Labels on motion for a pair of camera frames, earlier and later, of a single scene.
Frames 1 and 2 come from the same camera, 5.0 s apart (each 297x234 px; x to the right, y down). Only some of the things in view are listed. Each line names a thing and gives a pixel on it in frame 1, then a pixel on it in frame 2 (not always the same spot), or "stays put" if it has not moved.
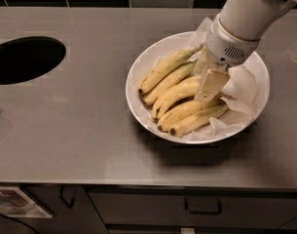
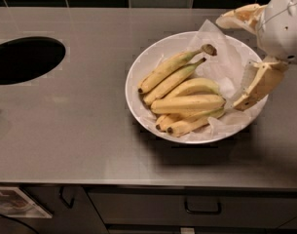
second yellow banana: [167, 80] stays put
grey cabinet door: [71, 208] stays put
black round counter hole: [25, 58] stays put
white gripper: [226, 47] -> [281, 28]
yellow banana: [188, 87] -> [186, 103]
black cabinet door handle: [62, 198] stays put
